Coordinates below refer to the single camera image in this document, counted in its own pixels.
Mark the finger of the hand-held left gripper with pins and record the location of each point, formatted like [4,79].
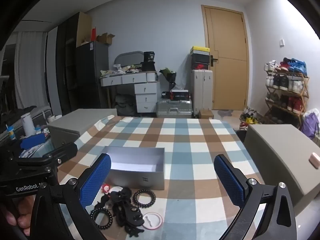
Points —
[32,142]
[63,152]

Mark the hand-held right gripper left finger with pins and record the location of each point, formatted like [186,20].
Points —
[96,180]

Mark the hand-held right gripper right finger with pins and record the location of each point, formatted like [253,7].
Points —
[230,180]

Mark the red round badge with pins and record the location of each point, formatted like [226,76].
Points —
[106,187]

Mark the black bow hair clip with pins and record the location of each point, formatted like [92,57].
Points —
[122,194]

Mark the grey cardboard box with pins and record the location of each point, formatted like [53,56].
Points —
[140,177]

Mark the black claw hair clip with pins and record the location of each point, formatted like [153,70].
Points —
[130,215]

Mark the round pin badge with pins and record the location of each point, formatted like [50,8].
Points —
[152,220]

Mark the person's left hand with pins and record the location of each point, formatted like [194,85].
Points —
[24,221]

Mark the white cylindrical bottle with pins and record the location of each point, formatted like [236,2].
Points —
[28,125]

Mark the small bottle with blue cap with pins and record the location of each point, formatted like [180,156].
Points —
[11,132]

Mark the grey cabinet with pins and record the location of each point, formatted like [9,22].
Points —
[82,122]
[280,160]

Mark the checked tablecloth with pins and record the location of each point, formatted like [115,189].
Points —
[190,155]

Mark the pile of slippers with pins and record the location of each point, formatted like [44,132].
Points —
[248,118]

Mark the small brown cardboard box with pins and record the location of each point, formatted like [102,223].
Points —
[206,114]

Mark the white curtain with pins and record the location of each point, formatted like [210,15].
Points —
[30,67]

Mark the dark bag under dressing table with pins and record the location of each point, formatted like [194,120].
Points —
[125,105]

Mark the dark cabinet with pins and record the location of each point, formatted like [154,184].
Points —
[91,77]

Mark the tall dark wardrobe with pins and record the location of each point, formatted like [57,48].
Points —
[65,65]

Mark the small pink case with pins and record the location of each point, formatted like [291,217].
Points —
[315,160]

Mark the silver ribbed suitcase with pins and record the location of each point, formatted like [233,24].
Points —
[174,108]

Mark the white upright suitcase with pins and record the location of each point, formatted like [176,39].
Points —
[202,90]

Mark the clutter on dressing table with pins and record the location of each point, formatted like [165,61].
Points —
[117,71]

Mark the purple bag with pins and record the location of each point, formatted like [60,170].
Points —
[311,126]

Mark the black box with red stripe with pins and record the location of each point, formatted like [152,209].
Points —
[179,95]

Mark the white dressing table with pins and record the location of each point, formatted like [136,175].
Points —
[146,92]

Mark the small black box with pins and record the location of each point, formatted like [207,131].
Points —
[165,95]

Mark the wooden shoe rack with shoes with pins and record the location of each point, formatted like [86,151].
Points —
[285,81]

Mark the grey oval mirror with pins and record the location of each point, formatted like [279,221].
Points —
[128,57]

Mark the black and red shoe box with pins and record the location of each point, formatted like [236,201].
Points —
[200,66]

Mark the dark flower bouquet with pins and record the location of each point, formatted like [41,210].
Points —
[168,76]

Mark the open cardboard box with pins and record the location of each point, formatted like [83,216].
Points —
[106,38]

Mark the red bag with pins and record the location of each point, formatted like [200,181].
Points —
[93,33]

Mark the wooden door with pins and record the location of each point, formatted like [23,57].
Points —
[226,57]

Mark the black paper bag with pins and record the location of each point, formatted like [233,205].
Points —
[149,61]

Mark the yellow shoe box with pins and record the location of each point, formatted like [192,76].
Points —
[200,50]

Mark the white wall switch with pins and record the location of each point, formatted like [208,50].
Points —
[282,42]

